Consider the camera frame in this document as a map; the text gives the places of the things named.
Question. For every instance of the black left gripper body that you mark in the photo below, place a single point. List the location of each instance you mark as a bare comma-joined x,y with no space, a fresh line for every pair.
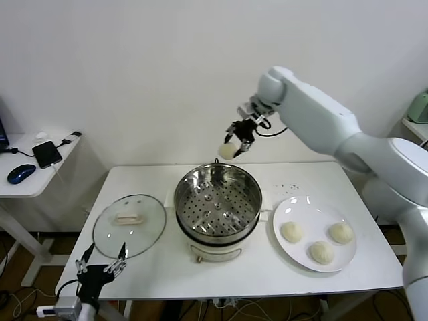
92,281

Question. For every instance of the white round plate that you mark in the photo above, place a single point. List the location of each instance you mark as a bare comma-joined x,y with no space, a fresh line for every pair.
301,210

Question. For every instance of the glass pot lid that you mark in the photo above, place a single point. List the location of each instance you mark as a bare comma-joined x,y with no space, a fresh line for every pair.
147,207

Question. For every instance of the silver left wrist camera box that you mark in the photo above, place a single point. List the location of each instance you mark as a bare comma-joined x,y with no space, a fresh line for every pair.
68,304

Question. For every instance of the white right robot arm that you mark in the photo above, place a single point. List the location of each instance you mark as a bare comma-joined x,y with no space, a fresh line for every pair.
317,110

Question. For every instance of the white side desk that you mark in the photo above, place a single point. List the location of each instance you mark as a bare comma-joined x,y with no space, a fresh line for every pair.
30,187

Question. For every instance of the white electric cooker base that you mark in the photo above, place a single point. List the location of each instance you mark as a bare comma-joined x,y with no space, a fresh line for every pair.
217,250

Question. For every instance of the dark laptop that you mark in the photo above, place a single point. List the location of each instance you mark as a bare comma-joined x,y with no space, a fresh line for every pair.
2,133

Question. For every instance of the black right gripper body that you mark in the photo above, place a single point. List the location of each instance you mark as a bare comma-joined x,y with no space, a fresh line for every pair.
244,130

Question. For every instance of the white power strip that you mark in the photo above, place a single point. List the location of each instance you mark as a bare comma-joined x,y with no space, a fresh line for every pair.
224,302

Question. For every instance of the white steamed baozi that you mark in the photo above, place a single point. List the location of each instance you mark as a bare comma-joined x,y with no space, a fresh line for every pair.
291,231
321,253
227,151
341,233

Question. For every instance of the white earbuds case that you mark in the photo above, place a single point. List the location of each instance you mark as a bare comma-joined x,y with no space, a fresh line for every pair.
40,135

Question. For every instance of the green appliance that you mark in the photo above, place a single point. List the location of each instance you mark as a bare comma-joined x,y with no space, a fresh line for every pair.
420,107

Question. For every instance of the blue computer mouse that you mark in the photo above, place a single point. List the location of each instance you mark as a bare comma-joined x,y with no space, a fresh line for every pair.
20,174

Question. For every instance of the black smartphone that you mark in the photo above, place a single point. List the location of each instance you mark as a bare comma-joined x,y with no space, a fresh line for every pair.
47,154

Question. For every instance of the white shelf table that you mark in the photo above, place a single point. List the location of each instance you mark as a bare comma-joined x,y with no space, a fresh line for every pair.
414,127

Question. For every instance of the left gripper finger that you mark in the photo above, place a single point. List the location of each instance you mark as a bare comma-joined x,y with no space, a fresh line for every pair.
118,265
83,262

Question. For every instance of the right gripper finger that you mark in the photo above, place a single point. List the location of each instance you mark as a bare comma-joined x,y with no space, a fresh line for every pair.
229,133
245,147

